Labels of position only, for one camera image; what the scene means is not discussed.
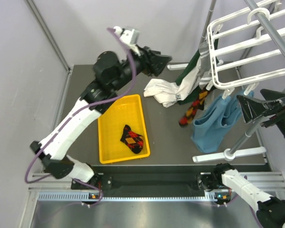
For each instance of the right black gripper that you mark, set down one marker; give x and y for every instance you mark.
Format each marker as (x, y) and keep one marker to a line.
(250, 108)

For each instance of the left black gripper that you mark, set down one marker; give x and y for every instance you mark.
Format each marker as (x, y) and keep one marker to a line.
(153, 63)

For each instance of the green and white sock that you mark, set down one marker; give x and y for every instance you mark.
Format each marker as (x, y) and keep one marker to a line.
(192, 67)

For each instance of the grey striped sock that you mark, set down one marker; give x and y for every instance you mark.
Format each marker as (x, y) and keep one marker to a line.
(204, 57)

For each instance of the blue cloth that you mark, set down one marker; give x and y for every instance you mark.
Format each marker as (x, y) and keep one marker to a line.
(210, 129)

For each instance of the red black argyle sock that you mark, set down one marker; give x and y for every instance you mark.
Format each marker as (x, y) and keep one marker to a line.
(199, 97)

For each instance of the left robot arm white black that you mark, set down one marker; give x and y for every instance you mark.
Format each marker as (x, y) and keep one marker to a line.
(111, 74)

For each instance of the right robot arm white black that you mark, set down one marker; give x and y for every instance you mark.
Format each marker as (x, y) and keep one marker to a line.
(269, 210)

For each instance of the yellow plastic bin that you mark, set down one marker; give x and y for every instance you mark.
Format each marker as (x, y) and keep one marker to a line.
(128, 111)

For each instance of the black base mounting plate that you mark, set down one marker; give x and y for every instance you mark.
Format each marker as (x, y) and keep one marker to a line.
(192, 180)

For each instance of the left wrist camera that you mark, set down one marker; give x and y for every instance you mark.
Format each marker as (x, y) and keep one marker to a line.
(127, 35)

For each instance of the aluminium cable duct rail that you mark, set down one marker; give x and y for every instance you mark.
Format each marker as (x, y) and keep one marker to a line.
(51, 189)

